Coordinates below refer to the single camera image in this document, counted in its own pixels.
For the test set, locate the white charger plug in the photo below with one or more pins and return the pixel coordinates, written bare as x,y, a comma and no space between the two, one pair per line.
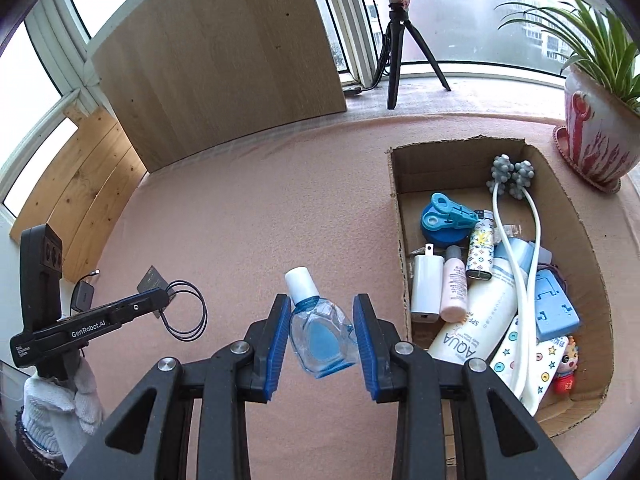
426,285

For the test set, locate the patterned lighter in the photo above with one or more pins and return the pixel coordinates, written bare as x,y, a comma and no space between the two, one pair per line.
480,255

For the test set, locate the white sunscreen bottle blue cap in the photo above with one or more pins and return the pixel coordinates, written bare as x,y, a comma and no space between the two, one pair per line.
480,320

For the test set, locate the grey ball massage roller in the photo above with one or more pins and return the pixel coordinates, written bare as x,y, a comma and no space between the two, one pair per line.
502,170

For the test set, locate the black power adapter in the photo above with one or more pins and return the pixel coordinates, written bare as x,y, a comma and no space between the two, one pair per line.
85,296

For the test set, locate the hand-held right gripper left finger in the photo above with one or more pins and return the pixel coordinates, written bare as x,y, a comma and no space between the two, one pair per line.
277,345

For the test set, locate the blue round tape measure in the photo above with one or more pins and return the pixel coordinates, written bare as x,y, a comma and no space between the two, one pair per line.
442,237

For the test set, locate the dark grey card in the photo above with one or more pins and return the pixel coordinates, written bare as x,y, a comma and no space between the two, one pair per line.
152,277

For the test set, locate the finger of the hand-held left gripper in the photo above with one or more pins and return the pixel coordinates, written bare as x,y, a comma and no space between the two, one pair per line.
142,304

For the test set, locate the red white plant pot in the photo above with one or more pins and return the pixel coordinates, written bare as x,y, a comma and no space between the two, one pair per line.
595,130

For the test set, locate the small pink bottle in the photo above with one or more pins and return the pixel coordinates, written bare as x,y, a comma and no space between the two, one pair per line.
454,290

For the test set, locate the pine wood panel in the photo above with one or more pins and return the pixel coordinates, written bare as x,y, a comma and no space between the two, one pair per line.
80,195

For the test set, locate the light wooden board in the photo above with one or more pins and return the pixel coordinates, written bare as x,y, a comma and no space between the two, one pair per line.
215,60

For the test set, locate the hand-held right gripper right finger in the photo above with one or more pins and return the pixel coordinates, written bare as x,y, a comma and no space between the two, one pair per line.
365,345

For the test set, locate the cardboard box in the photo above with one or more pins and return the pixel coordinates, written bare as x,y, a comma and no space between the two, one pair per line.
570,220

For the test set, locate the person's left hand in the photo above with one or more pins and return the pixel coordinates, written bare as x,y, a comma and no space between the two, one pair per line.
65,410

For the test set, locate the blue eye drop bottle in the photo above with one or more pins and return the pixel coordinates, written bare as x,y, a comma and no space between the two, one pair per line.
320,340

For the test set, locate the blue phone stand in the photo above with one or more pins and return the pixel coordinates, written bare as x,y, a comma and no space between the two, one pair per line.
555,310

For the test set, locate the pink felt mat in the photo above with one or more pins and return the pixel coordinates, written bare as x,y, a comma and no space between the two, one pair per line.
250,210

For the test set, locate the blue plastic clip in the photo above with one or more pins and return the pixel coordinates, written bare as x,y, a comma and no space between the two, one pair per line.
450,212

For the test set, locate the white framed window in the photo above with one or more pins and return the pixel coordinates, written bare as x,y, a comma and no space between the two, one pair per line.
475,25

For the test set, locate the black tripod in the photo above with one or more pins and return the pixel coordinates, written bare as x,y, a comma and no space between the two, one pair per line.
395,60

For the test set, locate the patterned tissue pack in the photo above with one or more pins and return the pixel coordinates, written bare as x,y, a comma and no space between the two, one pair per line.
542,360

